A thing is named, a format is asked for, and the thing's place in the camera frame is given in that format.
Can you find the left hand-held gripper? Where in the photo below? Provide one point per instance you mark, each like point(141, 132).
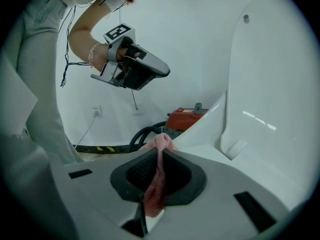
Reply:
point(152, 64)

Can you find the red cleaning machine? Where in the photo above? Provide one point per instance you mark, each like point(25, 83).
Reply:
point(182, 121)

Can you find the white toilet seat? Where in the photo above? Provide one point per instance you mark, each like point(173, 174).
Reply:
point(207, 136)

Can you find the yellow black hazard strip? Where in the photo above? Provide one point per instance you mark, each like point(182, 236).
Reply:
point(105, 149)

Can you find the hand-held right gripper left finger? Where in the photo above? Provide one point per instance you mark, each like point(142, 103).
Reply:
point(120, 179)

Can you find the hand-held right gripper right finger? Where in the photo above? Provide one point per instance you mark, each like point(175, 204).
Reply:
point(196, 184)

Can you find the white wall socket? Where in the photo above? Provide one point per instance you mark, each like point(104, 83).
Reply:
point(97, 111)

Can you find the small white wall box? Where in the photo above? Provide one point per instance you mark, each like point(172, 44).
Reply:
point(138, 113)

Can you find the person's light grey trousers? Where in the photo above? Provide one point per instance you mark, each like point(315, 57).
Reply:
point(40, 66)

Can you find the person's left forearm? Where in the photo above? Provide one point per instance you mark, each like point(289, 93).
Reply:
point(81, 47)

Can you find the person's left hand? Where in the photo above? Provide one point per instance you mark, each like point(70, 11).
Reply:
point(123, 52)

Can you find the white toilet lid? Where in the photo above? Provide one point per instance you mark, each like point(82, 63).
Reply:
point(275, 84)

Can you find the grey lid bumper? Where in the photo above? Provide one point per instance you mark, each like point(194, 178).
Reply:
point(246, 18)

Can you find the pink cloth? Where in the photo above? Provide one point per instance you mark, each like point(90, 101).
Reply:
point(160, 179)

